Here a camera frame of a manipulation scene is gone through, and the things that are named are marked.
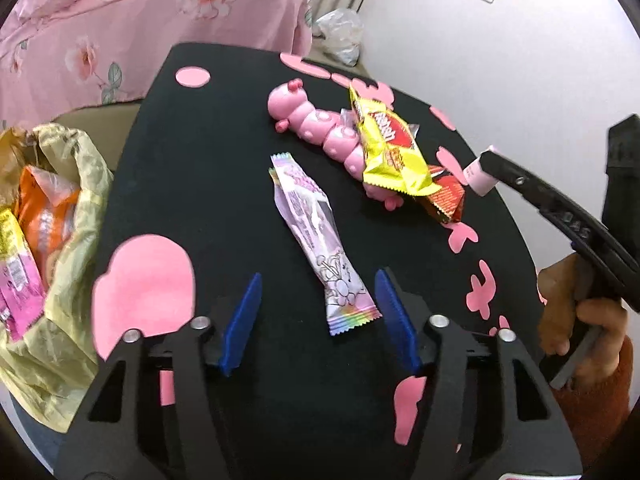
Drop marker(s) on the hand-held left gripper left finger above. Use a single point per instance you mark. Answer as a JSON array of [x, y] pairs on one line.
[[242, 320]]

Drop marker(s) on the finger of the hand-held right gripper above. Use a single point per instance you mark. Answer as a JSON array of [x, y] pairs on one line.
[[545, 200]]

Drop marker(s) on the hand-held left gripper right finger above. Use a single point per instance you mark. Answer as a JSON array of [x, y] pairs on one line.
[[395, 310]]

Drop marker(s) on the small pink bottle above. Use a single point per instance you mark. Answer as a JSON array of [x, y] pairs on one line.
[[475, 175]]

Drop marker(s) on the purple wrapper with rainbow ends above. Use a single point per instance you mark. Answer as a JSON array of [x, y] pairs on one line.
[[320, 240]]

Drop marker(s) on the yellow plastic trash bag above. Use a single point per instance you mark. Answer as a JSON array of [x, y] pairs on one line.
[[65, 350]]

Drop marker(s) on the orange snack packet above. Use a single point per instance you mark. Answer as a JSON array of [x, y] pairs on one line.
[[47, 225]]

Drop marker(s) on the yellow-green snack packet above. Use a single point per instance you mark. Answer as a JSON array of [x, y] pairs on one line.
[[20, 280]]

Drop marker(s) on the person's right hand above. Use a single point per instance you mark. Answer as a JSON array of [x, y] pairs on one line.
[[555, 305]]

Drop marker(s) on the red foil wrapper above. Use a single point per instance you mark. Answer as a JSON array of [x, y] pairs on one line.
[[447, 202]]

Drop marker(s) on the black table with pink spots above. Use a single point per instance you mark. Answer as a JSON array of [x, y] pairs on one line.
[[145, 285]]

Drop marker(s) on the yellow snack packet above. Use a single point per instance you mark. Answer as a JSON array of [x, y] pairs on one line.
[[395, 160]]

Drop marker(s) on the pink caterpillar toy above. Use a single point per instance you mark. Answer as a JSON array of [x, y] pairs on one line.
[[320, 125]]

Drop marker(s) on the blue-grey stool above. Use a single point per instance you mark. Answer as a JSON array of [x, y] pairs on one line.
[[35, 435]]

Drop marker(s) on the white plastic bag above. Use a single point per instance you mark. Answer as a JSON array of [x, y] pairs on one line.
[[340, 35]]

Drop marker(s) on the bed with pink floral bedding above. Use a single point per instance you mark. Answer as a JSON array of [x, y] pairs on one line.
[[150, 25]]

